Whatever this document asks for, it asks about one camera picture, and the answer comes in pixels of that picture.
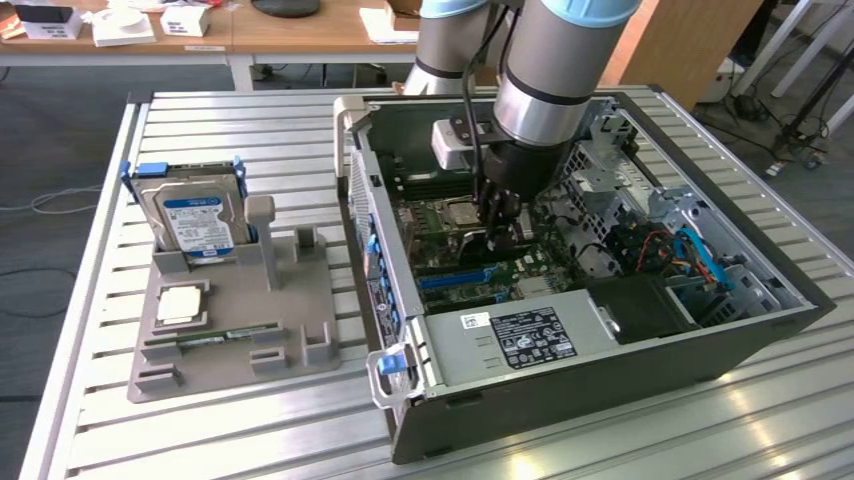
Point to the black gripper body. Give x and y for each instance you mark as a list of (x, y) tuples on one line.
[(523, 170)]

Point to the metal CPU socket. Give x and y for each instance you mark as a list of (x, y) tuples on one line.
[(460, 215)]

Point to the red book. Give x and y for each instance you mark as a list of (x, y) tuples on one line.
[(9, 27)]

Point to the grey power supply unit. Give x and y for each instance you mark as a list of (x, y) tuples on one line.
[(460, 350)]

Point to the blue case latch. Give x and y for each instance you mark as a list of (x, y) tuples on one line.
[(390, 364)]

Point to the blue card retention clips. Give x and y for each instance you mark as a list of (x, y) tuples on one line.
[(383, 280)]

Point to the white box with round dish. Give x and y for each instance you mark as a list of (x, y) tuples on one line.
[(123, 35)]

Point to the dark grey round object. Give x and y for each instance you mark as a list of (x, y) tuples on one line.
[(287, 7)]

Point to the white table frame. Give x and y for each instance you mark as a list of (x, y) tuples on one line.
[(802, 50)]

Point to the black graphics card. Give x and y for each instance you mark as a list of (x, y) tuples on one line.
[(476, 250)]

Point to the white labelled box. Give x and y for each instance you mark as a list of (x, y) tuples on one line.
[(187, 22)]

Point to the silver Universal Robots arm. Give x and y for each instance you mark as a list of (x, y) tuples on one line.
[(554, 75)]

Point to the black wheeled stand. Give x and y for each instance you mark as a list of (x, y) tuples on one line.
[(794, 135)]

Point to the grey parts rack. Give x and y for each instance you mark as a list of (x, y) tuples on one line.
[(240, 295)]

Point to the silver chipset heatsink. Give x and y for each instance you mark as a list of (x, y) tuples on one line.
[(534, 289)]

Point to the black open PC case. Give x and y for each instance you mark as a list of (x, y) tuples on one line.
[(600, 395)]

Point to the white floor box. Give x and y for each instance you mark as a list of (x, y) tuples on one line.
[(727, 82)]

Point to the brown cardboard box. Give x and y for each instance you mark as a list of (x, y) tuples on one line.
[(403, 7)]

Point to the green RAM stick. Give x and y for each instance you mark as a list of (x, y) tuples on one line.
[(234, 334)]

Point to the silver CPU chip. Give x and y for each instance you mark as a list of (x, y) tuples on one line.
[(180, 305)]

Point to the blue expansion slot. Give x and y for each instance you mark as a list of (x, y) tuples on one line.
[(454, 280)]

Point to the white paper stack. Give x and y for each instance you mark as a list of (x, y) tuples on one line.
[(387, 30)]

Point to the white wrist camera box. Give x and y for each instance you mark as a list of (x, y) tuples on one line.
[(450, 145)]

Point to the green motherboard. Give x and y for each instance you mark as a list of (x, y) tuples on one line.
[(408, 250)]

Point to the white box with black device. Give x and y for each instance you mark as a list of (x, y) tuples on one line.
[(53, 30)]

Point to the hard disk with blue carrier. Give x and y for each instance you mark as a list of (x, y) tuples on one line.
[(193, 220)]

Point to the wooden cabinet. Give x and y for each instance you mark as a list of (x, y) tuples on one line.
[(701, 50)]

